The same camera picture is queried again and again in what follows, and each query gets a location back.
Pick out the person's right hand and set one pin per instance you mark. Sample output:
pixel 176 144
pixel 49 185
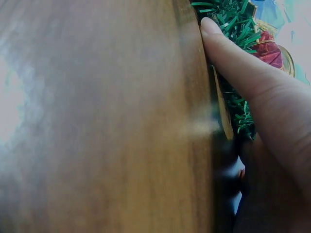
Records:
pixel 279 116

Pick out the green tinsel christmas wreath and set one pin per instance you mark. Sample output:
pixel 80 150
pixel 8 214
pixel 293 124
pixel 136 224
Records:
pixel 236 25

